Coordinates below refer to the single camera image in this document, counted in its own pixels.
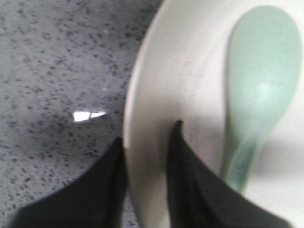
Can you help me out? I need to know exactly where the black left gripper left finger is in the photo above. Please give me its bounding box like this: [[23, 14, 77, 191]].
[[8, 138, 125, 228]]

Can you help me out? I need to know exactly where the pale green plastic spoon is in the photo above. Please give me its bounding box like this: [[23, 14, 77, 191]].
[[221, 5, 302, 192]]

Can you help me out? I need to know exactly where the white round plate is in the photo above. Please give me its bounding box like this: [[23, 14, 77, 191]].
[[123, 0, 304, 228]]

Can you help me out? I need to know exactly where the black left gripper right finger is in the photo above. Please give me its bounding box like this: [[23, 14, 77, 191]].
[[166, 120, 291, 228]]

